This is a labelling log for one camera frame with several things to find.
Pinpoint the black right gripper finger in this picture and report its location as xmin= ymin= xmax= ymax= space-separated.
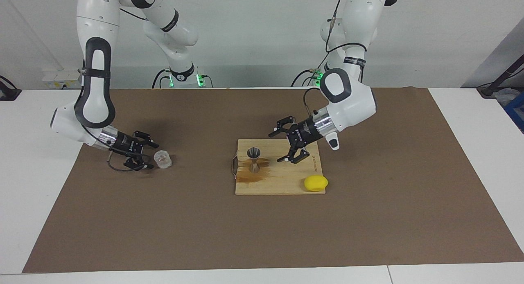
xmin=134 ymin=130 xmax=160 ymax=149
xmin=123 ymin=155 xmax=156 ymax=170

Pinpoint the blue crate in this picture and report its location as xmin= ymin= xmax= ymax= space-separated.
xmin=504 ymin=91 xmax=524 ymax=134

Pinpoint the black clamp object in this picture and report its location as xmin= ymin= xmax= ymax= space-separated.
xmin=0 ymin=75 xmax=22 ymax=101

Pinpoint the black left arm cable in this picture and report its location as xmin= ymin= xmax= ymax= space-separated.
xmin=303 ymin=0 xmax=369 ymax=115

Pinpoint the small clear glass cup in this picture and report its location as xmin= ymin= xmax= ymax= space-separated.
xmin=153 ymin=150 xmax=173 ymax=169

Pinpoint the steel double jigger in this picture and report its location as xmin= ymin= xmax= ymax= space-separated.
xmin=246 ymin=147 xmax=263 ymax=174

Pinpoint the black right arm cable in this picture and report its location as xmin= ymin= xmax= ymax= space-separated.
xmin=79 ymin=6 xmax=149 ymax=173

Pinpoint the black stand pole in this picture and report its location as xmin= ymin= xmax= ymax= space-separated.
xmin=477 ymin=54 xmax=524 ymax=97

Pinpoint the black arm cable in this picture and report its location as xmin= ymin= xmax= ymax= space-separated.
xmin=79 ymin=6 xmax=149 ymax=173
xmin=303 ymin=0 xmax=369 ymax=115

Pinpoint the white wall power strip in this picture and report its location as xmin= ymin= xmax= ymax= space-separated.
xmin=42 ymin=68 xmax=85 ymax=90

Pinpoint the brown table mat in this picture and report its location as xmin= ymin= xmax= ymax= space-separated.
xmin=22 ymin=86 xmax=524 ymax=274

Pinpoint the yellow lemon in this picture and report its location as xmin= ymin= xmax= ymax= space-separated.
xmin=303 ymin=174 xmax=329 ymax=193

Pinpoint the black base cable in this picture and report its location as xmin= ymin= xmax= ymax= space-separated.
xmin=152 ymin=69 xmax=171 ymax=89
xmin=291 ymin=65 xmax=324 ymax=88

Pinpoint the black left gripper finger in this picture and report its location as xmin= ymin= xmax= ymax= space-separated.
xmin=268 ymin=116 xmax=296 ymax=138
xmin=276 ymin=147 xmax=311 ymax=165

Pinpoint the wooden cutting board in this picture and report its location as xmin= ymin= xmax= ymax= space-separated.
xmin=231 ymin=138 xmax=327 ymax=196

